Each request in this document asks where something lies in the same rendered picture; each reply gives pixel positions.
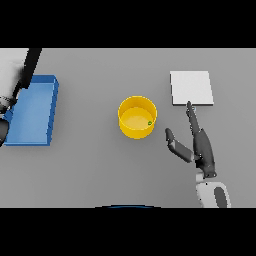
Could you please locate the yellow bowl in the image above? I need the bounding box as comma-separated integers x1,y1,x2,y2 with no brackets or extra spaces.
117,95,158,140

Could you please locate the pale square metallic scale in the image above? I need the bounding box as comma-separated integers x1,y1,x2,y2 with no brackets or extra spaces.
169,70,215,107

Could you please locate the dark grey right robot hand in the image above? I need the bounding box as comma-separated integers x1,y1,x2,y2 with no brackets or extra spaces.
164,100,218,179

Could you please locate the blue tray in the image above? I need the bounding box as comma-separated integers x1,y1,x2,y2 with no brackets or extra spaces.
3,74,60,147

